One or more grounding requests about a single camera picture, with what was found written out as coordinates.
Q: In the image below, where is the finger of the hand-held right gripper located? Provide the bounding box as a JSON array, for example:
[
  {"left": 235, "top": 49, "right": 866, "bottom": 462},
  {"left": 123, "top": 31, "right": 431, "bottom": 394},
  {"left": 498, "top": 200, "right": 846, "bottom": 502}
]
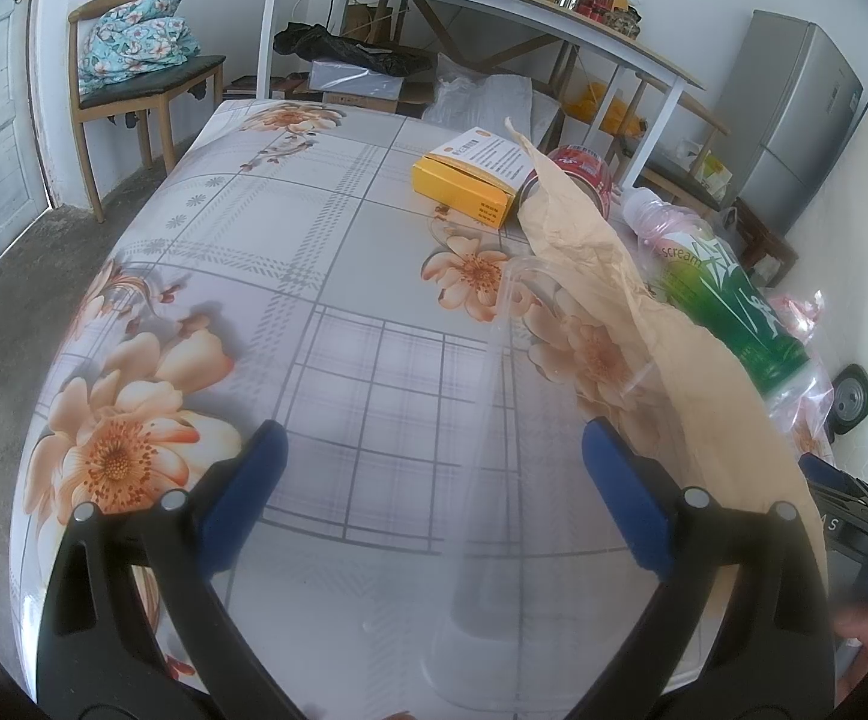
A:
[{"left": 798, "top": 452, "right": 868, "bottom": 541}]

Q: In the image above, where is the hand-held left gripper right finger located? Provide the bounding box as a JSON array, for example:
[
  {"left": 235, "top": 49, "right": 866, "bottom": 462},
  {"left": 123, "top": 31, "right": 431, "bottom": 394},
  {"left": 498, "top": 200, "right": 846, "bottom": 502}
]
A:
[{"left": 573, "top": 416, "right": 836, "bottom": 720}]

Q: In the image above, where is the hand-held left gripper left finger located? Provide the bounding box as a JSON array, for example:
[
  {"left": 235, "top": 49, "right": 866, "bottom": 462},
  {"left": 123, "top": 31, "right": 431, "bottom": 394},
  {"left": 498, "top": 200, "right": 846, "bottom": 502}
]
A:
[{"left": 36, "top": 420, "right": 307, "bottom": 720}]

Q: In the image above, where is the clear plastic bag red print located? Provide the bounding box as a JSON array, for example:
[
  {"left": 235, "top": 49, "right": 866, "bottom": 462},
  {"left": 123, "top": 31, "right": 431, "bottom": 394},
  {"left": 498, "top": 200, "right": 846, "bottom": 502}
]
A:
[{"left": 764, "top": 289, "right": 836, "bottom": 443}]

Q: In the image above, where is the yellow cardboard box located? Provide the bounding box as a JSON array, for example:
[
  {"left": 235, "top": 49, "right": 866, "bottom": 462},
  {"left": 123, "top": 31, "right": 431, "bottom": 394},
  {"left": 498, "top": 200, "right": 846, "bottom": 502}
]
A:
[{"left": 411, "top": 127, "right": 536, "bottom": 230}]

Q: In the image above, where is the black round scale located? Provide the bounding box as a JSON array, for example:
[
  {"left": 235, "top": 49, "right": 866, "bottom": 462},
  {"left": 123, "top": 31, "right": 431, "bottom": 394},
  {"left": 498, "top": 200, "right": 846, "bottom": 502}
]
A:
[{"left": 828, "top": 364, "right": 868, "bottom": 436}]

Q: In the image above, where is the green label plastic bottle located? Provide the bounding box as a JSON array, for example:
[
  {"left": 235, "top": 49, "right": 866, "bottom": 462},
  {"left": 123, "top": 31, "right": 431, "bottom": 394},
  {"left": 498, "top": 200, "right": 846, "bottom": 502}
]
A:
[{"left": 655, "top": 232, "right": 814, "bottom": 395}]

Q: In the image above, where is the floral tablecloth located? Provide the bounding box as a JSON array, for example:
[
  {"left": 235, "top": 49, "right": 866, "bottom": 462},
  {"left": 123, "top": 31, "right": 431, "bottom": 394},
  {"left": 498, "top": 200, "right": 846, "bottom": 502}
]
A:
[{"left": 10, "top": 97, "right": 836, "bottom": 706}]

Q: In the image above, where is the dark wooden side table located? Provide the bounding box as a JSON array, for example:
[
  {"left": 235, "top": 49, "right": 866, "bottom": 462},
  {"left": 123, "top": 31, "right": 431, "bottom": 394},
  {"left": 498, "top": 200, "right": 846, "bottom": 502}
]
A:
[{"left": 726, "top": 199, "right": 799, "bottom": 286}]

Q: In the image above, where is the red drink can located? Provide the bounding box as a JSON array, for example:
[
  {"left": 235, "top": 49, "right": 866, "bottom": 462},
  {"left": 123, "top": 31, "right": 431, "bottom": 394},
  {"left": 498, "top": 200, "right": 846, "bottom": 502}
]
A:
[{"left": 520, "top": 144, "right": 615, "bottom": 222}]

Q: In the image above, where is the yellow plastic bag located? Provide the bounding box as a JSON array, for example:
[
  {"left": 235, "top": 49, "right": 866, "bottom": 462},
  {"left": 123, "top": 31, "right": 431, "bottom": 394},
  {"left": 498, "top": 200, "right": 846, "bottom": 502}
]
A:
[{"left": 569, "top": 79, "right": 645, "bottom": 137}]

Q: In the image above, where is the grey refrigerator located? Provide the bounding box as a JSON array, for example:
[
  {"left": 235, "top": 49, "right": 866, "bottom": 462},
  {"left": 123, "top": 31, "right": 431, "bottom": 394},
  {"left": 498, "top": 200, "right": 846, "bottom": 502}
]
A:
[{"left": 708, "top": 9, "right": 864, "bottom": 233}]

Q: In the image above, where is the dark printed box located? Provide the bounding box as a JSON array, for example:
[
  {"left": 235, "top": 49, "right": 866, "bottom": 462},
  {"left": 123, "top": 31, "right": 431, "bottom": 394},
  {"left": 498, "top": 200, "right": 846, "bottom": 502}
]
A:
[{"left": 228, "top": 72, "right": 311, "bottom": 100}]

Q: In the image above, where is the white plastic bag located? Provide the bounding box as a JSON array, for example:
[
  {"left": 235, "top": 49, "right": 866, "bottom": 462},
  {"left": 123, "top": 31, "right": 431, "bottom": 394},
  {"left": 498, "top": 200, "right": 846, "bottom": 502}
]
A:
[{"left": 423, "top": 52, "right": 566, "bottom": 155}]

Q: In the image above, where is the wooden chair dark seat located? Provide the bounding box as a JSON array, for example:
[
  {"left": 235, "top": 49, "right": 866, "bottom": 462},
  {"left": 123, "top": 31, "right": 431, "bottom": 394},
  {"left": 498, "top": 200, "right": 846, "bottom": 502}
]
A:
[{"left": 66, "top": 0, "right": 229, "bottom": 222}]

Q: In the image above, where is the plastic wrapped white box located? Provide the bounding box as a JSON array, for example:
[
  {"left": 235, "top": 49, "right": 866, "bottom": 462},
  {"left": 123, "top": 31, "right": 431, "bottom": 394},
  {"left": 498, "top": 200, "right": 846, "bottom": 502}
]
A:
[{"left": 310, "top": 58, "right": 405, "bottom": 95}]

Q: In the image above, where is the black bag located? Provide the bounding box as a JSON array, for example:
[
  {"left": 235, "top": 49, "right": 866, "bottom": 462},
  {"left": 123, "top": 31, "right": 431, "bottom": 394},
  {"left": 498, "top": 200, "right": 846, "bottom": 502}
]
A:
[{"left": 273, "top": 21, "right": 435, "bottom": 77}]

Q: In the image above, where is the floral blanket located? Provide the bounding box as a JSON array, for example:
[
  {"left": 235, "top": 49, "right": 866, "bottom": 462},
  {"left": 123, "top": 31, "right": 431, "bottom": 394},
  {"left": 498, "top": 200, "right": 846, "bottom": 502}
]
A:
[{"left": 77, "top": 0, "right": 202, "bottom": 95}]

